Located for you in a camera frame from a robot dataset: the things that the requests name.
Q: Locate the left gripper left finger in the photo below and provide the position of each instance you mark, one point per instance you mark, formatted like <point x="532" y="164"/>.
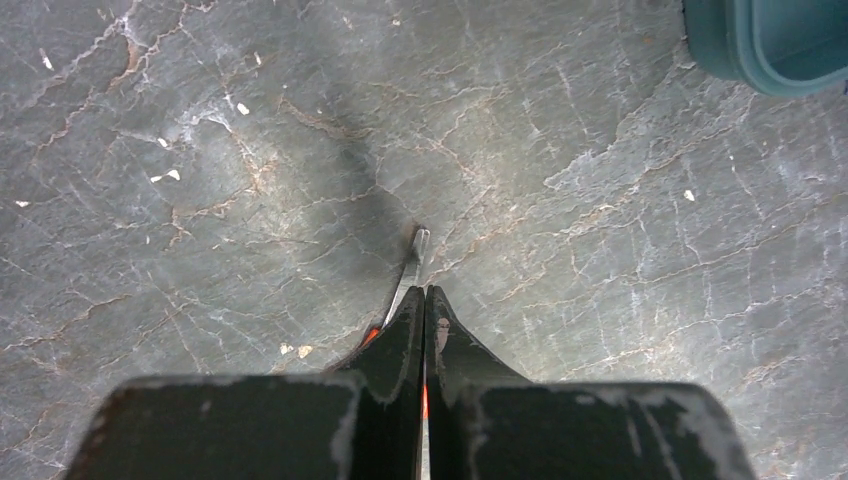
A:
<point x="279" y="426"/>

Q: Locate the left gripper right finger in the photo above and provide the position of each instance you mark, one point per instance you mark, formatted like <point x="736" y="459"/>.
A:
<point x="489" y="422"/>

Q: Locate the orange handled scissors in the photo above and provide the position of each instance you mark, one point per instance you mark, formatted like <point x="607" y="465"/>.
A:
<point x="405" y="278"/>

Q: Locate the teal divided tray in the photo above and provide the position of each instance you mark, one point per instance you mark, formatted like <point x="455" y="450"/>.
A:
<point x="781" y="48"/>

